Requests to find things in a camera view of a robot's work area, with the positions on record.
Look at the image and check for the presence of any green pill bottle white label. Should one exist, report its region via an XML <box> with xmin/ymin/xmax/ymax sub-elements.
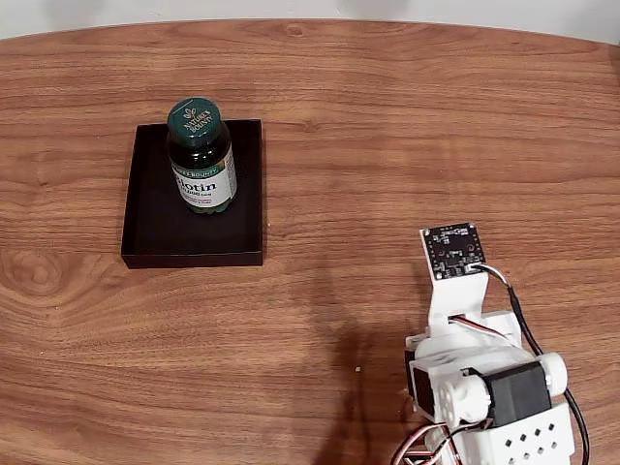
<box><xmin>166</xmin><ymin>96</ymin><xmax>239</xmax><ymax>217</ymax></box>

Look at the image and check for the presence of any black shallow cardboard box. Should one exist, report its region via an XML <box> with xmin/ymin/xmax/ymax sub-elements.
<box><xmin>120</xmin><ymin>118</ymin><xmax>266</xmax><ymax>270</ymax></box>

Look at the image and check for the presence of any red white black servo cable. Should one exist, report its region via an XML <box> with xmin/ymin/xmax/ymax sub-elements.
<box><xmin>389</xmin><ymin>420</ymin><xmax>461</xmax><ymax>465</ymax></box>
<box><xmin>448</xmin><ymin>315</ymin><xmax>506</xmax><ymax>339</ymax></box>

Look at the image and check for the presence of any black camera cable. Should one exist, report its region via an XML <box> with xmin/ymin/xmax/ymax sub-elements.
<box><xmin>470</xmin><ymin>263</ymin><xmax>591</xmax><ymax>465</ymax></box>

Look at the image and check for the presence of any camera circuit board white mount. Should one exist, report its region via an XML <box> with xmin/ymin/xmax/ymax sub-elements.
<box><xmin>418</xmin><ymin>221</ymin><xmax>489</xmax><ymax>336</ymax></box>

